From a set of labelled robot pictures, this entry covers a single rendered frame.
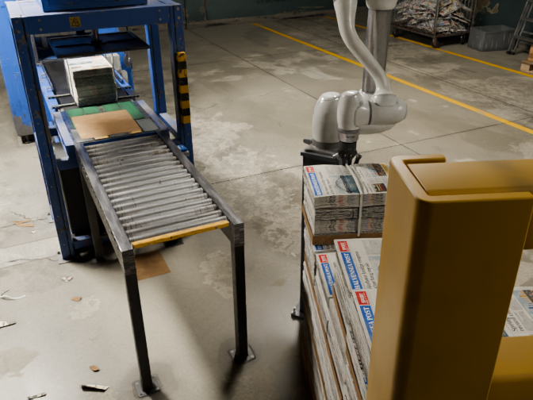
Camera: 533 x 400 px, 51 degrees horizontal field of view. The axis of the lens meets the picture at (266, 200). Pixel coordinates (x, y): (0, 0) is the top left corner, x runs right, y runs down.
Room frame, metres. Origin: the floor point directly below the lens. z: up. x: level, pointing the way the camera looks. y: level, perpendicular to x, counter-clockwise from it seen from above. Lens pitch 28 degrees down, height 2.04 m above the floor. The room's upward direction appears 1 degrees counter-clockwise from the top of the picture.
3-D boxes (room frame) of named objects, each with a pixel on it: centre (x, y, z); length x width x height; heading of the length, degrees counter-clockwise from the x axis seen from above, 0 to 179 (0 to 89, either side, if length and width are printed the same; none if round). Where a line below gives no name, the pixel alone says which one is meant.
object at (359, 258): (1.44, -0.41, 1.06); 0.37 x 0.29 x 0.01; 93
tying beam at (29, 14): (3.58, 1.06, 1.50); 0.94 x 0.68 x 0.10; 115
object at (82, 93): (4.10, 1.30, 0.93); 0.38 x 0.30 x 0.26; 25
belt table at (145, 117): (3.58, 1.06, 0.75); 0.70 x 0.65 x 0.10; 25
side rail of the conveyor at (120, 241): (2.55, 0.86, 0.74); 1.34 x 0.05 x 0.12; 25
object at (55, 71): (4.60, 1.54, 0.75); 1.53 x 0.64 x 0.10; 25
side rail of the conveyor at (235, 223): (2.76, 0.40, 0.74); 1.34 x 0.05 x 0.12; 25
